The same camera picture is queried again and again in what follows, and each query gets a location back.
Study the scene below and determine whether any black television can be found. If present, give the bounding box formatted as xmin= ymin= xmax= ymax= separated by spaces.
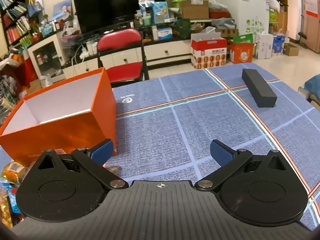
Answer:
xmin=71 ymin=0 xmax=167 ymax=34

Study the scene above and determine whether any white chest freezer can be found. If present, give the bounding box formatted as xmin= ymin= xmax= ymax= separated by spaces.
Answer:
xmin=215 ymin=0 xmax=270 ymax=34

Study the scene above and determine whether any long black box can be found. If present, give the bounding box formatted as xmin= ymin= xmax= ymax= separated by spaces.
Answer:
xmin=242 ymin=68 xmax=278 ymax=108

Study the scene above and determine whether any blue wafer packet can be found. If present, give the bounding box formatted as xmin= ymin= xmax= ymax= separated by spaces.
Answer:
xmin=2 ymin=182 xmax=20 ymax=214

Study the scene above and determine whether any orange green gift bag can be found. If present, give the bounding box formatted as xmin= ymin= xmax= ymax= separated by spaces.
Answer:
xmin=229 ymin=34 xmax=255 ymax=64

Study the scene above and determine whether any red white gift box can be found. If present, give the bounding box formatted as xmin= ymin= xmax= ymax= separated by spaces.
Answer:
xmin=191 ymin=38 xmax=227 ymax=70

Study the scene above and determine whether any white glass door cabinet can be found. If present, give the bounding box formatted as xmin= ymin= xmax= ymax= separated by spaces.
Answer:
xmin=27 ymin=33 xmax=66 ymax=82

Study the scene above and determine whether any white carton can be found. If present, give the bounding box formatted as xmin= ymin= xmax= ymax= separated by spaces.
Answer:
xmin=255 ymin=32 xmax=274 ymax=60

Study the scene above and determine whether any dark bookshelf with books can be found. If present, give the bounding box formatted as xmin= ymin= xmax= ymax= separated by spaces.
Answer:
xmin=0 ymin=0 xmax=34 ymax=53

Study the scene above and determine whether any red folding chair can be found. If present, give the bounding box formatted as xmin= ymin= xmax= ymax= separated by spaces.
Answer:
xmin=96 ymin=29 xmax=150 ymax=84

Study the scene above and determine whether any small open cardboard box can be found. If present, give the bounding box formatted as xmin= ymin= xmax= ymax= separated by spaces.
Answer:
xmin=284 ymin=43 xmax=299 ymax=56

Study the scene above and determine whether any white television cabinet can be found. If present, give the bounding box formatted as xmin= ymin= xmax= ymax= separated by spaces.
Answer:
xmin=61 ymin=25 xmax=193 ymax=80

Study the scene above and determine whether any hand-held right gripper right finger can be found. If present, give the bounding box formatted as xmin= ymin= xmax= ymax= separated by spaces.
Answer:
xmin=194 ymin=140 xmax=288 ymax=190

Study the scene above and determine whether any brown cardboard box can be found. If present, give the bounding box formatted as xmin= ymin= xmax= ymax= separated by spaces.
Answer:
xmin=179 ymin=0 xmax=210 ymax=20

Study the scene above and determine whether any orange cardboard box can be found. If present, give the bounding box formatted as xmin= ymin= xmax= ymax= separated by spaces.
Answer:
xmin=0 ymin=67 xmax=118 ymax=167

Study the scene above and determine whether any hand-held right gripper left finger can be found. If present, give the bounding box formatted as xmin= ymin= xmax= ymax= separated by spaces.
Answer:
xmin=32 ymin=139 xmax=129 ymax=190

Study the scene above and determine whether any yellow cake packet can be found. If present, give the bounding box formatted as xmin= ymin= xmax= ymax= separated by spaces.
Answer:
xmin=1 ymin=162 xmax=27 ymax=181

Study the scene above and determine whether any blue plaid tablecloth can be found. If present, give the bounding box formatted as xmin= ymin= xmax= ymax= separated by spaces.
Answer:
xmin=0 ymin=64 xmax=320 ymax=232

